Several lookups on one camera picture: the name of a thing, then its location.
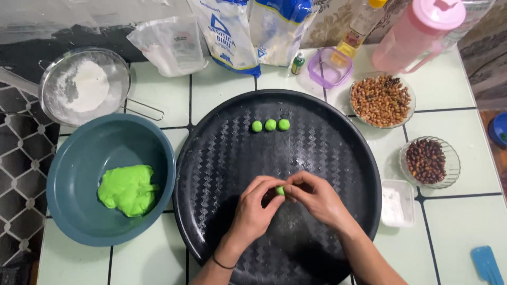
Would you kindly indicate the teal plastic bowl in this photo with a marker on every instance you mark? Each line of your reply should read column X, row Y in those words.
column 91, row 158

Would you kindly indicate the blue spatula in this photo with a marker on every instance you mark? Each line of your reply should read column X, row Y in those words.
column 488, row 266

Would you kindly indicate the green dough lump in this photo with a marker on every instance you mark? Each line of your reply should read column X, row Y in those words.
column 126, row 190

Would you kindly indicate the person's left hand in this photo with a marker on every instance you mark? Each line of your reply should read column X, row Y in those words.
column 250, row 215

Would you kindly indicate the white square container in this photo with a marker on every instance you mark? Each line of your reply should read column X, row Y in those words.
column 397, row 202

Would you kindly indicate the small green dough ball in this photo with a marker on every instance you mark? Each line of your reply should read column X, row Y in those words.
column 270, row 125
column 257, row 126
column 284, row 124

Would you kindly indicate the glass bowl of light peanuts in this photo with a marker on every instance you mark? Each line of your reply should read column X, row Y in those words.
column 381, row 101

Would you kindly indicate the purple plastic container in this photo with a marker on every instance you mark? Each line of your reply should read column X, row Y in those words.
column 330, row 67

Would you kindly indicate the metal sieve with flour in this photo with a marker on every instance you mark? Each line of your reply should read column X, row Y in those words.
column 85, row 85

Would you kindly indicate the glass bowl of dark peanuts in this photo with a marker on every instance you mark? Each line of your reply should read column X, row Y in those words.
column 427, row 161

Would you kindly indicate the black wrist band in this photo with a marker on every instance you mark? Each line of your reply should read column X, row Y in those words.
column 221, row 264

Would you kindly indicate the cooking oil bottle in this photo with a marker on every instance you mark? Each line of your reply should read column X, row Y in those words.
column 358, row 29

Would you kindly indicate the round black tray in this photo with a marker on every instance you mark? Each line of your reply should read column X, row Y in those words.
column 277, row 158

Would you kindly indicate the blue round container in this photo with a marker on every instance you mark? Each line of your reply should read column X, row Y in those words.
column 499, row 128

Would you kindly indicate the clear plastic flour bag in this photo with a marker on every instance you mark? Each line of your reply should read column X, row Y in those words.
column 170, row 45

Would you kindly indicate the white blue flour bag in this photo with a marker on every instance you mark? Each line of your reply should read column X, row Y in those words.
column 227, row 35
column 279, row 31

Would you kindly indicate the small green dropper bottle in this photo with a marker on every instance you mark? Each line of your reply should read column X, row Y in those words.
column 298, row 63

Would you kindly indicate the person's right hand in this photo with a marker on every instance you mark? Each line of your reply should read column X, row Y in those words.
column 323, row 202

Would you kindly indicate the green dough piece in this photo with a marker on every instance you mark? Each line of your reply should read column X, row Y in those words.
column 280, row 190

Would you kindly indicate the pink plastic jug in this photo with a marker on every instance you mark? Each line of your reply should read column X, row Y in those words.
column 416, row 35

